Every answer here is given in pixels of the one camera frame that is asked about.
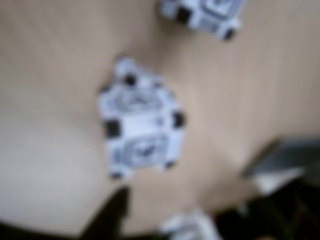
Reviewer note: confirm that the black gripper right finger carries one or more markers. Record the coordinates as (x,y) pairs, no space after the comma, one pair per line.
(287,155)

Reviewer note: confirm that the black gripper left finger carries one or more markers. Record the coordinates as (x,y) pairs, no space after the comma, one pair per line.
(110,220)

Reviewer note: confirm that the white cube with N-diamond symbol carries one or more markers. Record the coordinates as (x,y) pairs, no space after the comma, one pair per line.
(147,150)

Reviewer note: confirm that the white cube with double-diamond symbol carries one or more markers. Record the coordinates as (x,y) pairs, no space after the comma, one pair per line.
(200,17)

